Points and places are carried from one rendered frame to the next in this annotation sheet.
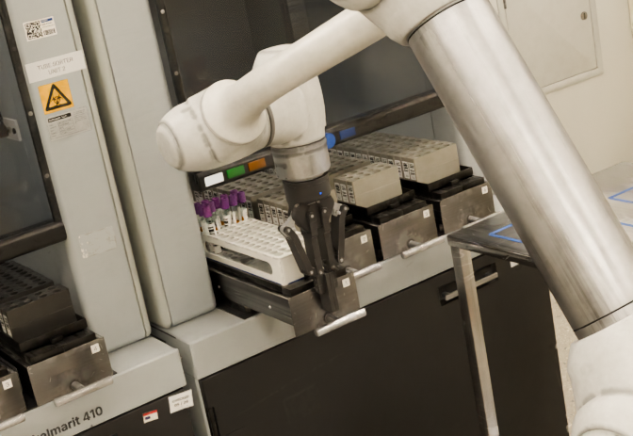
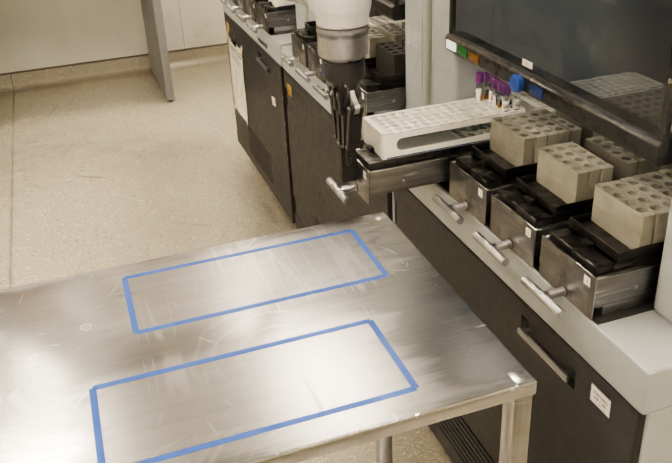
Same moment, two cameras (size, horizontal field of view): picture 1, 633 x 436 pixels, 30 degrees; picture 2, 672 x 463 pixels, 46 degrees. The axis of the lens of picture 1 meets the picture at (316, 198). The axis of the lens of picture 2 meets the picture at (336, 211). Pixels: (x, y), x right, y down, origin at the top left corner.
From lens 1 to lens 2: 251 cm
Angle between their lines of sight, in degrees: 94
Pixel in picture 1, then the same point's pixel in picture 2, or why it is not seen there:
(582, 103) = not seen: outside the picture
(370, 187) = (550, 170)
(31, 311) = (382, 53)
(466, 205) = (564, 273)
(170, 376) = not seen: hidden behind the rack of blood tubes
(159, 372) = not seen: hidden behind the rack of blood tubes
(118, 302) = (415, 90)
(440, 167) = (618, 224)
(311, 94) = not seen: outside the picture
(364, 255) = (478, 207)
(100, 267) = (412, 57)
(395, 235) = (501, 220)
